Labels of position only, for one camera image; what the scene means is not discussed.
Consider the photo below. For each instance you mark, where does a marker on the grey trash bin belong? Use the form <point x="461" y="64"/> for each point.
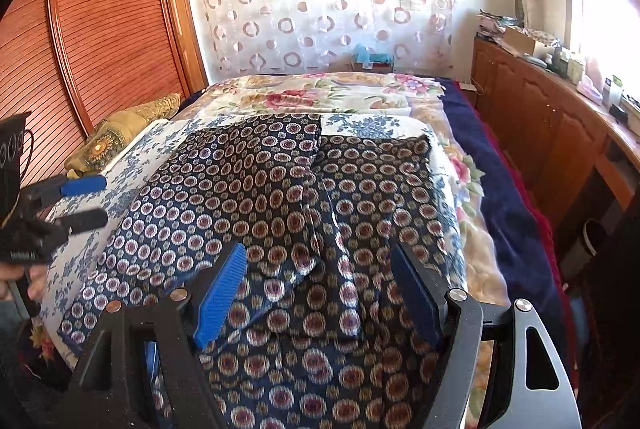
<point x="586" y="249"/>

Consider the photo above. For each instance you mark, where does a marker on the stack of papers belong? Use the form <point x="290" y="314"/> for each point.
<point x="495" y="26"/>

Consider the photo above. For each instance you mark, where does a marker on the navy blanket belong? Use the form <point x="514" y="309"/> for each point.
<point x="505" y="209"/>

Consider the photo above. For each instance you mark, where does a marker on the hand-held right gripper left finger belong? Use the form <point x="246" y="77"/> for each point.
<point x="220" y="294"/>

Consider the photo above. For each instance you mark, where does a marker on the blue white floral quilt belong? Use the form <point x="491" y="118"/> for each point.
<point x="370" y="126"/>

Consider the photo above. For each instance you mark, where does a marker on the green capped white bottle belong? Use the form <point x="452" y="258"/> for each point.
<point x="613" y="91"/>

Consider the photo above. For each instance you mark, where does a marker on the white jar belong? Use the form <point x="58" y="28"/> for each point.
<point x="575" y="68"/>

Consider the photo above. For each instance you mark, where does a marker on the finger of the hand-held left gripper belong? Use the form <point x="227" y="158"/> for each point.
<point x="87" y="219"/>
<point x="82" y="185"/>

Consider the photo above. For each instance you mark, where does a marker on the red bedsheet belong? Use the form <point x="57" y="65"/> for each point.
<point x="522" y="196"/>

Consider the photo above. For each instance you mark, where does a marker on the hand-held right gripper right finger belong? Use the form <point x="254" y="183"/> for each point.
<point x="417" y="299"/>

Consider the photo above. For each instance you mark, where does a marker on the pink bag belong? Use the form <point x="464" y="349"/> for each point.
<point x="592" y="81"/>

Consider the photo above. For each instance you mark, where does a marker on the long wooden cabinet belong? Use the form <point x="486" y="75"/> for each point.
<point x="540" y="119"/>

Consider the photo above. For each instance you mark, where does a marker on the white power strip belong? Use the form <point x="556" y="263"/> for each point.
<point x="467" y="85"/>

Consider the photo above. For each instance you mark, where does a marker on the teal topped small box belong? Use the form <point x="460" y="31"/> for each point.
<point x="372" y="59"/>

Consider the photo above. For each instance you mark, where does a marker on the small black box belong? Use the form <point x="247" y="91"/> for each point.
<point x="619" y="113"/>

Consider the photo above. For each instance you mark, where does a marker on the floral blanket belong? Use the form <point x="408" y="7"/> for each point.
<point x="300" y="94"/>

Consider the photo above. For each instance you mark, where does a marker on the gold patterned cushion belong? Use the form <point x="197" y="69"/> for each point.
<point x="125" y="126"/>

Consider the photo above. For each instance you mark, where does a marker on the wooden slatted wardrobe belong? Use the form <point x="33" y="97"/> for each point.
<point x="110" y="34"/>

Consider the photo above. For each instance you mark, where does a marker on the person's left hand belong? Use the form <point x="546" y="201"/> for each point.
<point x="36" y="281"/>

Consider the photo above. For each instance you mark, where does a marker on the navy medallion print shirt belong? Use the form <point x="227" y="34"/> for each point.
<point x="225" y="189"/>

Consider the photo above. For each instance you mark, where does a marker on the open cardboard box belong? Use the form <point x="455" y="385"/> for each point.
<point x="527" y="43"/>

